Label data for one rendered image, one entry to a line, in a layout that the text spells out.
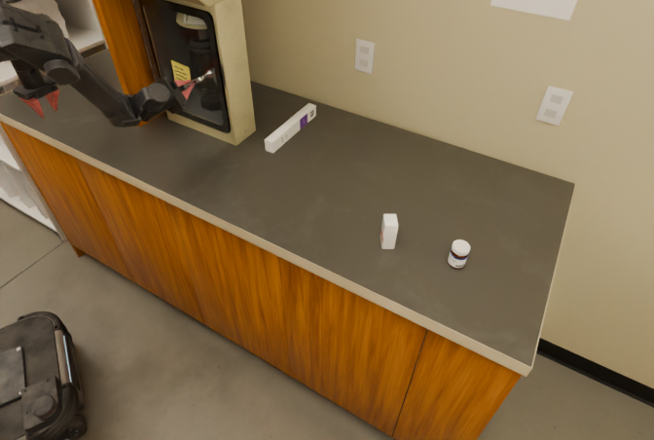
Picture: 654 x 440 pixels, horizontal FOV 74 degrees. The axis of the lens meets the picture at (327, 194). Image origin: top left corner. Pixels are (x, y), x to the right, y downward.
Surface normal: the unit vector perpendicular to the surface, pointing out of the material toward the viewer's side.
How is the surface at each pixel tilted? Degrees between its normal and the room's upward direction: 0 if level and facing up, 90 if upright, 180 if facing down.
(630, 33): 90
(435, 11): 90
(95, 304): 0
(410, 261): 1
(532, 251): 0
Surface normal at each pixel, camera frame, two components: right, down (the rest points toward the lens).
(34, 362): 0.01, -0.74
